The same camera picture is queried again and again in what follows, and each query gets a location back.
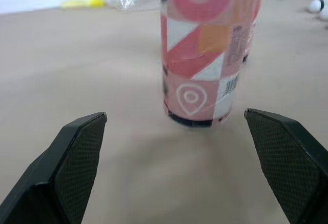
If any pink patterned tube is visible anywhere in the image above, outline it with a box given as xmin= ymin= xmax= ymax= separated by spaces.
xmin=159 ymin=0 xmax=267 ymax=129

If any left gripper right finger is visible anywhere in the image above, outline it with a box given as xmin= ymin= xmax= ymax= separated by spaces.
xmin=244 ymin=108 xmax=328 ymax=224

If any white shuttlecock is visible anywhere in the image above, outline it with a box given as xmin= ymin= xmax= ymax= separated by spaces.
xmin=308 ymin=0 xmax=328 ymax=13

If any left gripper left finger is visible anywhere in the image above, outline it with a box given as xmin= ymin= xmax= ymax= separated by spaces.
xmin=0 ymin=112 xmax=108 ymax=224

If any yellow marker pen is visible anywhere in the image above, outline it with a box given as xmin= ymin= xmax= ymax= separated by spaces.
xmin=61 ymin=0 xmax=105 ymax=9

